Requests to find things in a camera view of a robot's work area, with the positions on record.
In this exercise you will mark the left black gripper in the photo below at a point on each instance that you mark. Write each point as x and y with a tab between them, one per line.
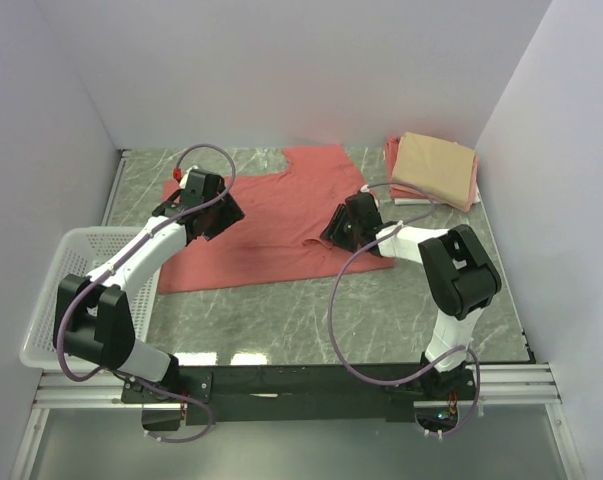
230	215

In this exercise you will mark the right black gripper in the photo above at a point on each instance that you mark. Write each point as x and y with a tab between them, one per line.
334	230

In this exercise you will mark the red t shirt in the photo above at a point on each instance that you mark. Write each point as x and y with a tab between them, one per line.
279	238

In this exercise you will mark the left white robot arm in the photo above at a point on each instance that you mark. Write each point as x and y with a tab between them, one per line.
93	319

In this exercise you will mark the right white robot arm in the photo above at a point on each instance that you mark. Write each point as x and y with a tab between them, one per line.
461	277

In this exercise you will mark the folded pink t shirt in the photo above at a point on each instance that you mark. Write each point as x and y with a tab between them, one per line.
390	155

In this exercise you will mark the folded beige t shirt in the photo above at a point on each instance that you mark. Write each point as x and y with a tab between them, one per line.
439	167

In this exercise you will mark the folded white t shirt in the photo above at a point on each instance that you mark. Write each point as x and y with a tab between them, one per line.
425	201

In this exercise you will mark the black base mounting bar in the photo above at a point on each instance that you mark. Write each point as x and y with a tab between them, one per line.
302	392

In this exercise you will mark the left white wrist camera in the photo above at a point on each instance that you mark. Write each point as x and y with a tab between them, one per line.
180	175

